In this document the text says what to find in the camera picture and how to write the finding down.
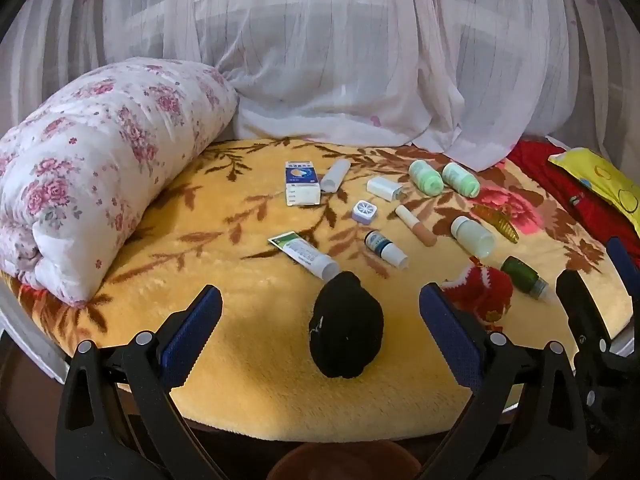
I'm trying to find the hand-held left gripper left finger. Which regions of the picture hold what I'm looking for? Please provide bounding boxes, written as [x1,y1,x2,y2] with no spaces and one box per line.
[56,285,226,480]

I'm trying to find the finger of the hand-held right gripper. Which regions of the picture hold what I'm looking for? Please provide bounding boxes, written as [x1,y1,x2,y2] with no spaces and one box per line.
[606,236,640,306]
[555,269,613,361]

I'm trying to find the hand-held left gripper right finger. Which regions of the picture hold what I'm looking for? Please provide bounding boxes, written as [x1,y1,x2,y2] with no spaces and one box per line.
[417,282,586,480]

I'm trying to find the small white flip-top box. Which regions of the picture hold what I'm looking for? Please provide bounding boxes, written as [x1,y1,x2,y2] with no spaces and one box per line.
[366,176,405,202]

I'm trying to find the brown waste bin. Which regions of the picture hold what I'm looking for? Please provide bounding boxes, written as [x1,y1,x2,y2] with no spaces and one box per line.
[267,440,421,480]

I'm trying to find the translucent white plastic tube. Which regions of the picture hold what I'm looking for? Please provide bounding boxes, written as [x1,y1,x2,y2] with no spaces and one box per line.
[320,157,351,194]

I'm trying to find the red knitted ornament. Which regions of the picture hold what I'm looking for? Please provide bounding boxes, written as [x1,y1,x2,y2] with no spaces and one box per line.
[442,256,515,328]

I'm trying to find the yellow leaf-patterned plush blanket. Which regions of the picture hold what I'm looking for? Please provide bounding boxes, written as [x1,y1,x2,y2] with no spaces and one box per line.
[0,136,636,418]

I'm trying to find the dark green dropper bottle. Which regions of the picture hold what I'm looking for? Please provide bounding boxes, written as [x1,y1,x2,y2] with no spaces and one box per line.
[500,256,557,305]

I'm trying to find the yellow patterned pillow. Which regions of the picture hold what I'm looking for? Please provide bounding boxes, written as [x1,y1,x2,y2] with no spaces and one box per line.
[547,147,640,236]

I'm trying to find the white plastic bottle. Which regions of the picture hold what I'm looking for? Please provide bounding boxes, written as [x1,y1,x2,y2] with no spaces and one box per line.
[450,215,496,259]

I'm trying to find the black sock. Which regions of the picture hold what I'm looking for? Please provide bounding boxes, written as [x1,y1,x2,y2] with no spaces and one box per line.
[307,271,385,379]

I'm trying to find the red cloth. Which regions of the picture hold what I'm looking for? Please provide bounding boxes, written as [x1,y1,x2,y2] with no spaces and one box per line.
[505,140,640,266]

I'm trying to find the beige lip balm stick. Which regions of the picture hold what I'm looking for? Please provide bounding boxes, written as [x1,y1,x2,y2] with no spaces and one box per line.
[395,205,438,248]

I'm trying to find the small blue-labelled bottle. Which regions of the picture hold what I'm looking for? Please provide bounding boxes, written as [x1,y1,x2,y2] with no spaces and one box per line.
[363,230,410,270]

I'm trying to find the amber hair clip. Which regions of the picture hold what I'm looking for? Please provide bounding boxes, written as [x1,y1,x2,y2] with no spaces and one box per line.
[470,203,521,246]

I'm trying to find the green and white ointment tube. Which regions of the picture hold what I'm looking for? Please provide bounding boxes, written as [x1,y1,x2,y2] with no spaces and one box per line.
[267,231,342,281]

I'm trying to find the small square white container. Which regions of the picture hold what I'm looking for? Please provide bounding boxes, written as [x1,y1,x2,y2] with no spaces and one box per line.
[351,201,377,225]

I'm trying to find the green thread spool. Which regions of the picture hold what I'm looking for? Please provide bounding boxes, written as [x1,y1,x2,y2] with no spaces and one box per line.
[442,162,481,199]
[408,159,445,197]

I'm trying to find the blue and white medicine box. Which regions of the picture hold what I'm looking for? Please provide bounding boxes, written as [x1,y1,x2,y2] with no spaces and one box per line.
[284,160,322,207]

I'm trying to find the pink floral rolled quilt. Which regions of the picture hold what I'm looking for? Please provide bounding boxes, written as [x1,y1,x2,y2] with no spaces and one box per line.
[0,57,240,308]

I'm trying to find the white sheer curtain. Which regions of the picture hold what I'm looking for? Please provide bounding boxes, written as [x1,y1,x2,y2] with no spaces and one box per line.
[0,0,640,173]

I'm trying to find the white bed frame edge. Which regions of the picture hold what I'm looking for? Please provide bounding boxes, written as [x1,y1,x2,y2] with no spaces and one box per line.
[0,275,71,386]

